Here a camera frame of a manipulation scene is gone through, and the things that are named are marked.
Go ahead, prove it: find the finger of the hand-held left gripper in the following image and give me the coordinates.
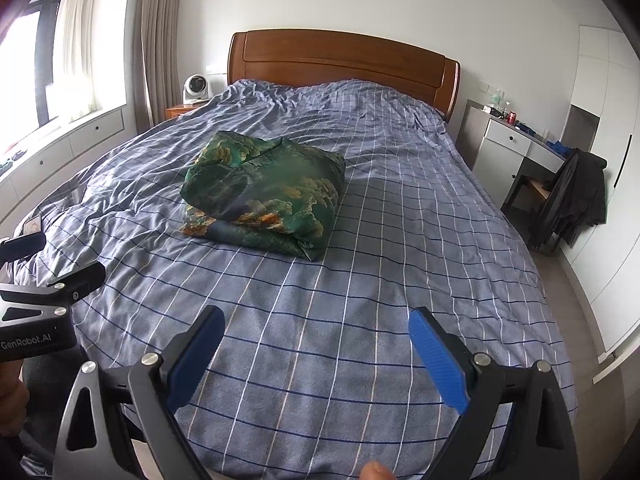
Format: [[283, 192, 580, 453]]
[[47, 260, 107, 306], [0, 232, 47, 263]]

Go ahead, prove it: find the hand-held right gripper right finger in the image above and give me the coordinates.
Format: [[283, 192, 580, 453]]
[[407, 306, 581, 480]]

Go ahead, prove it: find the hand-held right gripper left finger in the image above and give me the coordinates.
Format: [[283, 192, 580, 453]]
[[52, 305, 226, 480]]

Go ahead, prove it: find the green printed jacket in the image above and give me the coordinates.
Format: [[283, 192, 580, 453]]
[[180, 131, 347, 262]]

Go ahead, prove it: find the person's left hand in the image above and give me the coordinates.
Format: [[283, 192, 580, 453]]
[[0, 357, 30, 426]]

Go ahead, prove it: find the person's right hand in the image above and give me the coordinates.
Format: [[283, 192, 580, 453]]
[[361, 461, 396, 480]]

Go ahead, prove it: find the white window cabinet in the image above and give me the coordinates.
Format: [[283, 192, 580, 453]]
[[0, 107, 126, 221]]

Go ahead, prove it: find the bed with blue plaid sheet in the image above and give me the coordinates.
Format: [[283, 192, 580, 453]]
[[15, 79, 576, 478]]

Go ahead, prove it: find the window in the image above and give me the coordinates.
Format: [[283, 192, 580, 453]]
[[0, 2, 61, 156]]

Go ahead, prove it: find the wooden nightstand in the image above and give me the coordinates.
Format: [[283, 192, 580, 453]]
[[166, 102, 201, 122]]

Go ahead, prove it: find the wooden chair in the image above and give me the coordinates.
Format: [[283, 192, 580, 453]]
[[520, 175, 561, 253]]

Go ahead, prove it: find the white sheer curtain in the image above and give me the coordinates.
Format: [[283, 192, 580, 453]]
[[52, 0, 98, 121]]

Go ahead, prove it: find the chair with dark jacket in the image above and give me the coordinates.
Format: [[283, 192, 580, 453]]
[[531, 149, 608, 248]]

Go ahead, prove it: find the white desk fan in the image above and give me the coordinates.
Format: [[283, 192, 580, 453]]
[[182, 74, 210, 106]]

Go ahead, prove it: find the white desk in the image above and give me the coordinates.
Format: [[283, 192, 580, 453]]
[[455, 99, 568, 211]]

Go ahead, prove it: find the brown curtain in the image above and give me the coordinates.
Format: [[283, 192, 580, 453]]
[[134, 0, 188, 128]]

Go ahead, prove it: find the white wardrobe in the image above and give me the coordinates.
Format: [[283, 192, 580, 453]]
[[557, 25, 640, 361]]

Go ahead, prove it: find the wooden headboard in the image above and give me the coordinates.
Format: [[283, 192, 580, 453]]
[[226, 29, 461, 123]]

